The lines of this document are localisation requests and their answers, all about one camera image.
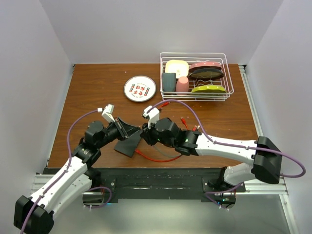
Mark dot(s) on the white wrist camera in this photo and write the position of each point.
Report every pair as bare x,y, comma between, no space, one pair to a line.
107,113
152,115

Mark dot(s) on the pink cup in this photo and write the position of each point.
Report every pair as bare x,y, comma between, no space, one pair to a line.
182,84

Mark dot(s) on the pink plate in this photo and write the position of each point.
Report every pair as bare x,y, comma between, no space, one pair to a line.
206,64

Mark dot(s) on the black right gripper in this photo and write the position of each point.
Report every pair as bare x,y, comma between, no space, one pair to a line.
146,134

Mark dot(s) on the white wire dish rack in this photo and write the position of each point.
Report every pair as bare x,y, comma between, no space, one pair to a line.
192,58

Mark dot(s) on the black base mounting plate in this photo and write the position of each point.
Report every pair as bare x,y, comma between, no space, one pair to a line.
204,184

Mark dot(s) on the dark teal cup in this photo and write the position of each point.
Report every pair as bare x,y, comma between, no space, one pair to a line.
169,82

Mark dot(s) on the yellow-green plate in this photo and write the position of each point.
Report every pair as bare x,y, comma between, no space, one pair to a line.
209,89

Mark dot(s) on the white patterned round plate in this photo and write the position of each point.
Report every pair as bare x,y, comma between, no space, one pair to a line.
139,88

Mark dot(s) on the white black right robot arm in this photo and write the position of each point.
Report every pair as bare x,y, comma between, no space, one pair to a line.
258,159

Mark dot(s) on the cream square bowl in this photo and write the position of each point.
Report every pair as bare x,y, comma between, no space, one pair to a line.
179,67

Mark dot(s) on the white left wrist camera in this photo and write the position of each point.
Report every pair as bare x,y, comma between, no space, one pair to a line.
107,113

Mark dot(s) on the aluminium frame rail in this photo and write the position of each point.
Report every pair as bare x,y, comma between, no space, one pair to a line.
255,187

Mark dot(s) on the black network switch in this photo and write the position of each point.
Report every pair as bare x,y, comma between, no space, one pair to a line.
127,147

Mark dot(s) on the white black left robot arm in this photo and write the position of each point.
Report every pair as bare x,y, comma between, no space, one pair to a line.
37,213

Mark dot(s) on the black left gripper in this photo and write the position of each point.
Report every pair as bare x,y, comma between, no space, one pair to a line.
124,129

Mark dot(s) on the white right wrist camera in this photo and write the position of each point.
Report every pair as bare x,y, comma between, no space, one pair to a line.
152,115

